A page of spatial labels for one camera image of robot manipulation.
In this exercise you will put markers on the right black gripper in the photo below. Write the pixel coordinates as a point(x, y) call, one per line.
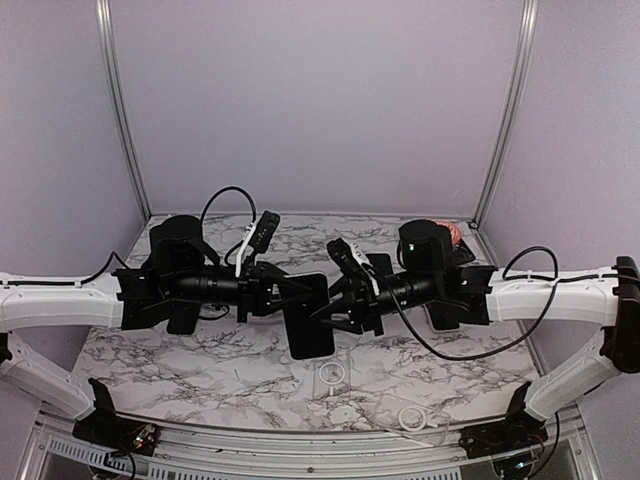
point(362, 301)

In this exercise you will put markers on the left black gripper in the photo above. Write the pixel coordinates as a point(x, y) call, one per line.
point(255, 290)

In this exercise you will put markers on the black smartphone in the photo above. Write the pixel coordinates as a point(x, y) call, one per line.
point(183, 318)
point(443, 315)
point(308, 339)

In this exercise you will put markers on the pink smartphone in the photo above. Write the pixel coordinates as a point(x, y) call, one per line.
point(382, 267)

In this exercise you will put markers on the clear magsafe phone case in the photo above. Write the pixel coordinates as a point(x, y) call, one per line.
point(410, 420)

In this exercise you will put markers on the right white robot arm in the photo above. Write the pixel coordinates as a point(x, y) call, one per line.
point(607, 297)

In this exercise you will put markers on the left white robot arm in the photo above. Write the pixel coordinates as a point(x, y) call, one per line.
point(182, 274)

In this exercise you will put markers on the black patterned tray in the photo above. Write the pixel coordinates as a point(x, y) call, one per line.
point(462, 254)

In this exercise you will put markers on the red patterned bowl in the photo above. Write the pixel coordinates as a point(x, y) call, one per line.
point(455, 231)

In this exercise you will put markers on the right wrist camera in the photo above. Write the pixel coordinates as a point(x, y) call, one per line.
point(352, 262)

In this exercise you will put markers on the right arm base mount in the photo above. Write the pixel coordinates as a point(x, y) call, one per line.
point(516, 430)

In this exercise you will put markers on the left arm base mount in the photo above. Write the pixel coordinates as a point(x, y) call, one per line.
point(104, 427)

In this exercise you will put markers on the front aluminium rail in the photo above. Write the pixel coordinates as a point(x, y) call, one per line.
point(186, 451)

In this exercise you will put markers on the left aluminium frame post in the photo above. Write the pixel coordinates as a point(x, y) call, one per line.
point(111, 66)

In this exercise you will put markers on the aluminium frame post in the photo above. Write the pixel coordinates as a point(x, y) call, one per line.
point(111, 66)
point(515, 92)

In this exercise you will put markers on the right aluminium frame post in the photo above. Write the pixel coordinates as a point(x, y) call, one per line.
point(515, 92)

